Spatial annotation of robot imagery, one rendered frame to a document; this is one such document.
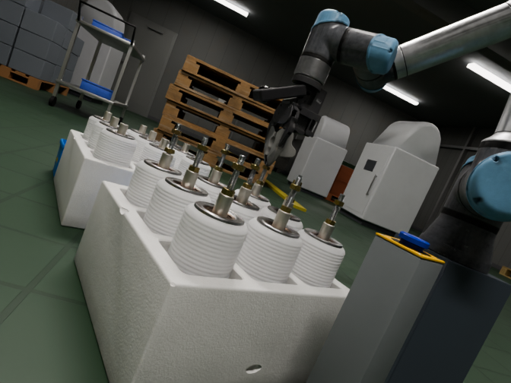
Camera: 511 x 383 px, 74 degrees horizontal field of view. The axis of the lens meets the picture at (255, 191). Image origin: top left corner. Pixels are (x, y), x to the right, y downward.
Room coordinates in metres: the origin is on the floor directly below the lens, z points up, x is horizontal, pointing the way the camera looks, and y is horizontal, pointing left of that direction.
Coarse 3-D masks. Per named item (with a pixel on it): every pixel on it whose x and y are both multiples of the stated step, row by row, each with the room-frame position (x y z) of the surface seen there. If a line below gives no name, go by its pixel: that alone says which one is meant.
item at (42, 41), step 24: (0, 0) 3.69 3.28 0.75; (24, 0) 3.75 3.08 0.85; (48, 0) 4.10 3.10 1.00; (0, 24) 3.71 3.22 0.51; (24, 24) 3.76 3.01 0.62; (48, 24) 3.82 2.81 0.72; (72, 24) 4.25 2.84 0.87; (0, 48) 3.73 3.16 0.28; (24, 48) 3.78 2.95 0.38; (48, 48) 3.83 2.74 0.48; (0, 72) 3.74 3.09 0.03; (24, 72) 3.80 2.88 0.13; (48, 72) 4.02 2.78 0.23; (72, 72) 4.78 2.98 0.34
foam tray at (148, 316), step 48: (96, 240) 0.60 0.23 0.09; (144, 240) 0.46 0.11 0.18; (96, 288) 0.53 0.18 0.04; (144, 288) 0.41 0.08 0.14; (192, 288) 0.38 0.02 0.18; (240, 288) 0.43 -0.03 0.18; (288, 288) 0.50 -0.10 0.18; (336, 288) 0.63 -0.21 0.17; (96, 336) 0.48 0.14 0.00; (144, 336) 0.38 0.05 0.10; (192, 336) 0.40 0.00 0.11; (240, 336) 0.45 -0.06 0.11; (288, 336) 0.52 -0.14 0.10
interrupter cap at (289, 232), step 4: (260, 220) 0.53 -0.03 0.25; (264, 220) 0.54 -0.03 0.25; (268, 220) 0.57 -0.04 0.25; (272, 220) 0.57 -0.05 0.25; (264, 224) 0.52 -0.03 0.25; (268, 224) 0.53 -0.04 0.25; (268, 228) 0.51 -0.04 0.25; (272, 228) 0.51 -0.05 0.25; (288, 228) 0.57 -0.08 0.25; (276, 232) 0.51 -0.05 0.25; (280, 232) 0.51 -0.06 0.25; (284, 232) 0.52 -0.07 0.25; (288, 232) 0.55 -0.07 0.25; (292, 232) 0.55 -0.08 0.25; (296, 232) 0.56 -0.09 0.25; (288, 236) 0.52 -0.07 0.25; (292, 236) 0.52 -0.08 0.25; (296, 236) 0.52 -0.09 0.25
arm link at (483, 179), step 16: (496, 128) 0.67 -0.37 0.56; (480, 144) 0.67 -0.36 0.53; (496, 144) 0.63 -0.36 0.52; (480, 160) 0.64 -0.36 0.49; (496, 160) 0.60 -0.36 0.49; (464, 176) 0.71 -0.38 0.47; (480, 176) 0.60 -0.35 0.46; (496, 176) 0.60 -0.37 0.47; (464, 192) 0.67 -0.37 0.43; (480, 192) 0.60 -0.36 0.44; (496, 192) 0.59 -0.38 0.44; (480, 208) 0.61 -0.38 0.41; (496, 208) 0.59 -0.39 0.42
